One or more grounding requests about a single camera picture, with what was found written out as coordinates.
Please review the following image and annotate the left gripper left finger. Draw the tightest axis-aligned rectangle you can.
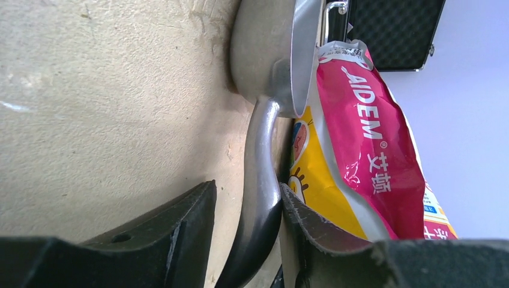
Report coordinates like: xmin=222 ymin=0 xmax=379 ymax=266
xmin=1 ymin=181 xmax=217 ymax=287

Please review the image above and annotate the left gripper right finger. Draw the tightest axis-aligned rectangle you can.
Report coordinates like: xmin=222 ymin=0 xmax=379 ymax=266
xmin=280 ymin=184 xmax=508 ymax=287

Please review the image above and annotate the pet food bag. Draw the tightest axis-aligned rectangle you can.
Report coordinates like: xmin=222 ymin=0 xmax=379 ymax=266
xmin=289 ymin=40 xmax=457 ymax=242

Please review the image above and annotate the silver metal scoop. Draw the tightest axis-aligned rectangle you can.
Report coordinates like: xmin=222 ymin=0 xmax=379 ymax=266
xmin=216 ymin=0 xmax=323 ymax=287

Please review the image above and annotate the black poker chip case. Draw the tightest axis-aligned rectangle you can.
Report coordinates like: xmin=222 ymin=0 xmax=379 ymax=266
xmin=321 ymin=0 xmax=445 ymax=72

